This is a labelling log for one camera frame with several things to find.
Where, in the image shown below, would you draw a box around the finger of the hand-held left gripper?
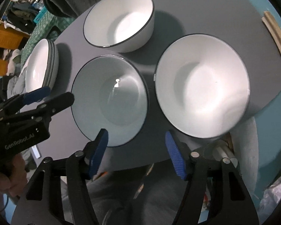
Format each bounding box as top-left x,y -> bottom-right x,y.
0,86 -> 51,113
2,92 -> 75,123

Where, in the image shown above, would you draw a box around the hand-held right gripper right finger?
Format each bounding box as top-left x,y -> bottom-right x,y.
165,131 -> 259,225

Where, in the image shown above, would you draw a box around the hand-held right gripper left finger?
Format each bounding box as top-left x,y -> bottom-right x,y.
10,128 -> 108,225

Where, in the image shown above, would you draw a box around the white plate dark rim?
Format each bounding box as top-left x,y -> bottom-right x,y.
48,43 -> 59,88
43,39 -> 55,89
25,38 -> 52,92

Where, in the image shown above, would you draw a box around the white bowl dark rim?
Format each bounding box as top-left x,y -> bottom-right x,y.
71,55 -> 150,148
155,34 -> 251,139
83,0 -> 155,53

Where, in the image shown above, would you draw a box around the person's left hand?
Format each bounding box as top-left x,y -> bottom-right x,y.
0,153 -> 28,214

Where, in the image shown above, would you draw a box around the grey quilt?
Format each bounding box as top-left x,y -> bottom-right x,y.
7,75 -> 27,96

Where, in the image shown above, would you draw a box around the black clothes pile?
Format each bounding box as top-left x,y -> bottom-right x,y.
0,77 -> 8,104

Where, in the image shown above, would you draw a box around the beige clothes pile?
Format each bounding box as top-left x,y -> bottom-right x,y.
5,49 -> 21,75

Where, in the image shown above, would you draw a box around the green checkered tablecloth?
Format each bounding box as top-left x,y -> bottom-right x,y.
21,9 -> 72,59

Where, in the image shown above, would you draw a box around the orange wooden wardrobe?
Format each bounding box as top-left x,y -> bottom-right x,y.
0,25 -> 30,75

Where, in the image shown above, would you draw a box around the blue storage box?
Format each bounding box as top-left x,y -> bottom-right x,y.
34,9 -> 48,21

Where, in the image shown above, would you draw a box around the dark hanging clothes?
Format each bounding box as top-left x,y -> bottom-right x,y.
5,1 -> 43,33

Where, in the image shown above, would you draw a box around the clear plastic bag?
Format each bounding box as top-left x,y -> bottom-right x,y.
259,169 -> 281,216

